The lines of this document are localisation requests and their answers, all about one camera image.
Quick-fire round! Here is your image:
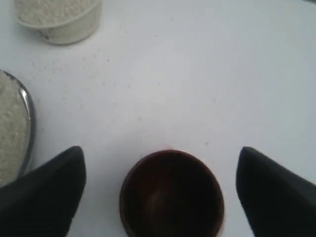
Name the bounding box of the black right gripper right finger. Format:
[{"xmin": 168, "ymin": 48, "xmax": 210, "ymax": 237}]
[{"xmin": 236, "ymin": 147, "xmax": 316, "ymax": 237}]

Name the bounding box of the ceramic bowl of rice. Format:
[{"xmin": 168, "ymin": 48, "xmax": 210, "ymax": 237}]
[{"xmin": 13, "ymin": 0, "xmax": 102, "ymax": 45}]

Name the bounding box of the steel tray of rice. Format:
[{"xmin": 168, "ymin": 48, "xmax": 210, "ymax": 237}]
[{"xmin": 0, "ymin": 70, "xmax": 36, "ymax": 187}]

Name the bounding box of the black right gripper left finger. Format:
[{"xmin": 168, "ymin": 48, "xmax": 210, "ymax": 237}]
[{"xmin": 0, "ymin": 146, "xmax": 86, "ymax": 237}]

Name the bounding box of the brown wooden cup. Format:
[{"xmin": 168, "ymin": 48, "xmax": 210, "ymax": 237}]
[{"xmin": 119, "ymin": 150, "xmax": 225, "ymax": 237}]

